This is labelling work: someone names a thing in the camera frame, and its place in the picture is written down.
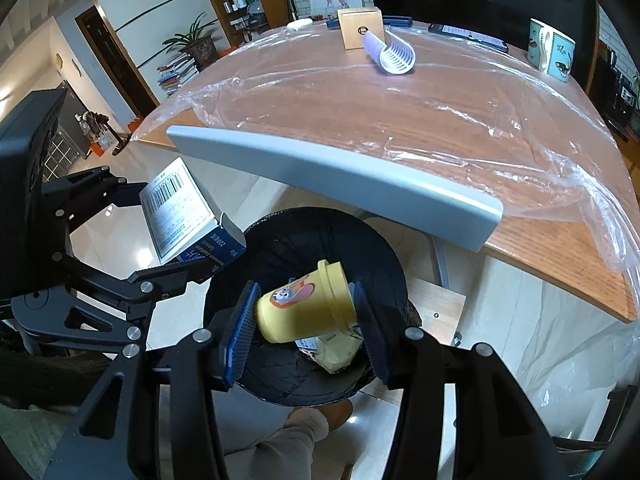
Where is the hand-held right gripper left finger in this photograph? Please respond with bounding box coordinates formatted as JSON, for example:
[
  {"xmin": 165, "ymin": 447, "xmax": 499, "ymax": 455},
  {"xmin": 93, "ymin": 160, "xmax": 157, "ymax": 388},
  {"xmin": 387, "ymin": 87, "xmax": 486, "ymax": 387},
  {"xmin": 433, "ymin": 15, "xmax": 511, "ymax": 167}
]
[{"xmin": 42, "ymin": 281, "xmax": 261, "ymax": 480}]

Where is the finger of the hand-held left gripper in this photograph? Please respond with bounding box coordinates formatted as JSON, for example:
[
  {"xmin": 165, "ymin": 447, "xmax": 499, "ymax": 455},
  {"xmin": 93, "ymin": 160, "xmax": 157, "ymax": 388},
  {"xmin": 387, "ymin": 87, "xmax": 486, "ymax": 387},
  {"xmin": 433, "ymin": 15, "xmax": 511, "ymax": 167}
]
[
  {"xmin": 10, "ymin": 255, "xmax": 221, "ymax": 358},
  {"xmin": 42, "ymin": 165, "xmax": 147, "ymax": 233}
]

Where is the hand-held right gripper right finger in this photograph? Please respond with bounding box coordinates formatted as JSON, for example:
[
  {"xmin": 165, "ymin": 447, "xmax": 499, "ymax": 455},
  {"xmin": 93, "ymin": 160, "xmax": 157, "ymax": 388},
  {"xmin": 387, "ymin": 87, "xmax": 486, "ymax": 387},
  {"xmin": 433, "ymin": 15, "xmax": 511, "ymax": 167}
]
[{"xmin": 352, "ymin": 282, "xmax": 561, "ymax": 480}]

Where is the cream round packet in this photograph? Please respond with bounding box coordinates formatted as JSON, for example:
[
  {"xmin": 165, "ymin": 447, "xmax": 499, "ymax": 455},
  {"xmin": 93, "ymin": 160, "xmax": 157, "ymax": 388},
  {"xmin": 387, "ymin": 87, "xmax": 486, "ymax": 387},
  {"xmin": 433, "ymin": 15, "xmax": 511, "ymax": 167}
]
[{"xmin": 315, "ymin": 330, "xmax": 363, "ymax": 375}]

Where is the yellow cup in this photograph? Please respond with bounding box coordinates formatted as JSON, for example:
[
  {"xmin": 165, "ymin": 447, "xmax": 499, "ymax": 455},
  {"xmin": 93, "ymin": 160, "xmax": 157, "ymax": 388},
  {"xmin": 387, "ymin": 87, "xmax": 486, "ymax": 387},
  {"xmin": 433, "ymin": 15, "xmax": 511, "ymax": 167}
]
[{"xmin": 255, "ymin": 259, "xmax": 358, "ymax": 345}]

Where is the large white blue box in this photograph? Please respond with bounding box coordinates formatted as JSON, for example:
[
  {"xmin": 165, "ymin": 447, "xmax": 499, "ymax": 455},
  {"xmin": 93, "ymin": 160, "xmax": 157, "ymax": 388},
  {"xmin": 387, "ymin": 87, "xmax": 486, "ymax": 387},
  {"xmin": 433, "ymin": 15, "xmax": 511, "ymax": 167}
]
[{"xmin": 139, "ymin": 156, "xmax": 247, "ymax": 283}]

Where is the black trash bin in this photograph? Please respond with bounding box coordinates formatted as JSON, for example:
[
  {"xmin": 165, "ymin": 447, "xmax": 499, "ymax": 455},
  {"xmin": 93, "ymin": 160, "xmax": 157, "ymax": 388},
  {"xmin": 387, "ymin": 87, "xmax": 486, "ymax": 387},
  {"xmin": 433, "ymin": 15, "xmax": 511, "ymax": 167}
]
[{"xmin": 202, "ymin": 208, "xmax": 408, "ymax": 407}]

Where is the light wooden board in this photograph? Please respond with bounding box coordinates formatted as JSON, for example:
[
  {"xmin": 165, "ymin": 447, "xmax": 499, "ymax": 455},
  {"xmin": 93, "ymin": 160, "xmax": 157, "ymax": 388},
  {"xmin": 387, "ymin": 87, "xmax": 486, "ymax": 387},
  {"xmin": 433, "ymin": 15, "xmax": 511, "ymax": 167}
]
[{"xmin": 410, "ymin": 277, "xmax": 466, "ymax": 348}]

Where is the brown slipper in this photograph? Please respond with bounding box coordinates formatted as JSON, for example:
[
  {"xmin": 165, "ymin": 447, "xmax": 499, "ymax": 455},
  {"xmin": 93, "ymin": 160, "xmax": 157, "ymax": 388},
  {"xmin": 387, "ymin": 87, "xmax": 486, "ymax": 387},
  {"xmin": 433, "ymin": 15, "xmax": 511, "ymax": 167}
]
[{"xmin": 290, "ymin": 400, "xmax": 353, "ymax": 431}]

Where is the grey table leg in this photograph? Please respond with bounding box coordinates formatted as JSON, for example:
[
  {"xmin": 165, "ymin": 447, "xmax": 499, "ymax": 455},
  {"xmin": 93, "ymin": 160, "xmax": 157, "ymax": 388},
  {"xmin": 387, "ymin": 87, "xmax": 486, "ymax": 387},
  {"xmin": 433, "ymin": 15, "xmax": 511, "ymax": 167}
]
[{"xmin": 431, "ymin": 234, "xmax": 451, "ymax": 288}]

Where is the person's grey trouser leg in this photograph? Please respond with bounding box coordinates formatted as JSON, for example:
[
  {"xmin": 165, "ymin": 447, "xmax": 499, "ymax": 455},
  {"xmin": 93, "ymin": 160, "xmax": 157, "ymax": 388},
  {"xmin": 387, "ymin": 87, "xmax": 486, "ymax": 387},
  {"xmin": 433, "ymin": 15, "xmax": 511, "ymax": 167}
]
[{"xmin": 225, "ymin": 410, "xmax": 331, "ymax": 480}]

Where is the dark wooden door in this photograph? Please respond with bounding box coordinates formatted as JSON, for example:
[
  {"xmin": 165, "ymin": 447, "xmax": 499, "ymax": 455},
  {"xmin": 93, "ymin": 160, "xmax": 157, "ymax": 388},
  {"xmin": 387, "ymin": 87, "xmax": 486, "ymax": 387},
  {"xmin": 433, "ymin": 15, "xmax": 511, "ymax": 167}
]
[{"xmin": 75, "ymin": 4, "xmax": 162, "ymax": 111}]

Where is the stack of books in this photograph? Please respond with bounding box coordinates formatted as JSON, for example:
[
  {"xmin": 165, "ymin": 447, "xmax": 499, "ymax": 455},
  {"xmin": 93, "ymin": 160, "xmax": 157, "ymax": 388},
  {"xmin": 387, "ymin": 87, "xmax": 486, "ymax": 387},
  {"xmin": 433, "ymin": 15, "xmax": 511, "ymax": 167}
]
[{"xmin": 157, "ymin": 55, "xmax": 201, "ymax": 96}]

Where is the grey table edge strip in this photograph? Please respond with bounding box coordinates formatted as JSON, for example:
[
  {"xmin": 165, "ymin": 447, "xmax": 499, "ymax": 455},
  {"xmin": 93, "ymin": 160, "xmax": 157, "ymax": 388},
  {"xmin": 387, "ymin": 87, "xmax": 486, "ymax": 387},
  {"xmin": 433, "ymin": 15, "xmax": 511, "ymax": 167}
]
[{"xmin": 166, "ymin": 125, "xmax": 503, "ymax": 253}]

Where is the potted plant patterned pot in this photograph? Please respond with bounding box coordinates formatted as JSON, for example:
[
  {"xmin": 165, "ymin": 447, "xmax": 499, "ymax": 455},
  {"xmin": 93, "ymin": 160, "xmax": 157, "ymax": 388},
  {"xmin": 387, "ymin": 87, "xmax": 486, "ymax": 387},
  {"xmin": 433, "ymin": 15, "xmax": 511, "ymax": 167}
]
[{"xmin": 162, "ymin": 12, "xmax": 218, "ymax": 71}]

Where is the wooden display shelf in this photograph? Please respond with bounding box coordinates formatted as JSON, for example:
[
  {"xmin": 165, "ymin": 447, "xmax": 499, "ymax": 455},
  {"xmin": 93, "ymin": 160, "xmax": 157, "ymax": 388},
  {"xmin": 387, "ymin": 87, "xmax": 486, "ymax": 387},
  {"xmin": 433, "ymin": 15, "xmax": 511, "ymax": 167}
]
[{"xmin": 200, "ymin": 0, "xmax": 281, "ymax": 46}]

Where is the clear plastic sheet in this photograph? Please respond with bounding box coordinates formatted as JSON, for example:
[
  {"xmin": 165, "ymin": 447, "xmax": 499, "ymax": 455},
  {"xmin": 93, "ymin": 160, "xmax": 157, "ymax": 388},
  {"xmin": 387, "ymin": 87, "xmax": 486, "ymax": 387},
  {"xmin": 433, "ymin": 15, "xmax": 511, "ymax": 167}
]
[{"xmin": 132, "ymin": 22, "xmax": 640, "ymax": 276}]

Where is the brown cardboard box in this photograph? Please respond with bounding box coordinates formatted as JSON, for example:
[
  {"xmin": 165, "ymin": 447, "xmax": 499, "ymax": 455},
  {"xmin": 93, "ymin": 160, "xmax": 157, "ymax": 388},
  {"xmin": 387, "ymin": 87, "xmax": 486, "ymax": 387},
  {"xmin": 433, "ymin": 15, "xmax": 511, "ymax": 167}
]
[{"xmin": 337, "ymin": 7, "xmax": 386, "ymax": 51}]

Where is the dark flat device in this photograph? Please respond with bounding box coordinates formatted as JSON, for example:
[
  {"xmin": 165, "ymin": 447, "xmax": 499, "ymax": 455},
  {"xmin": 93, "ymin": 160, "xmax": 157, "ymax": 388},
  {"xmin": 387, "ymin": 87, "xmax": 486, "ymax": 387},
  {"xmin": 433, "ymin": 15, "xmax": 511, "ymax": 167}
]
[{"xmin": 428, "ymin": 22, "xmax": 510, "ymax": 53}]

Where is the dark blue flat case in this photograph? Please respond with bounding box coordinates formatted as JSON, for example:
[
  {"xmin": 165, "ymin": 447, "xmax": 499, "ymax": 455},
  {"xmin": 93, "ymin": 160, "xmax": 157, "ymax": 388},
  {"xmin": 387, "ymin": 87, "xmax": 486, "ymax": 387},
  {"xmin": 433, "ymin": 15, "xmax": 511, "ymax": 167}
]
[{"xmin": 326, "ymin": 16, "xmax": 413, "ymax": 28}]

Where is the teal printed mug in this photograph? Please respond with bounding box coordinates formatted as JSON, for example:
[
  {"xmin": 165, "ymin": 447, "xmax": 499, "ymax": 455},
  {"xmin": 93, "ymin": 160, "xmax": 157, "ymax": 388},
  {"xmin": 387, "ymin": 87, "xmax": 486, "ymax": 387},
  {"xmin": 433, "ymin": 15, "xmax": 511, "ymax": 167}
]
[{"xmin": 527, "ymin": 18, "xmax": 576, "ymax": 82}]

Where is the black appliance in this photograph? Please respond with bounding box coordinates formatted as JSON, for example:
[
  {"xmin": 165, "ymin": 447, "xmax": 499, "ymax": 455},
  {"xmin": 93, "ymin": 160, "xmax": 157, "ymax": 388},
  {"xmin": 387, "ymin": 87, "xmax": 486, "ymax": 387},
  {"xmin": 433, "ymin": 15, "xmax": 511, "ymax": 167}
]
[{"xmin": 590, "ymin": 45, "xmax": 640, "ymax": 136}]

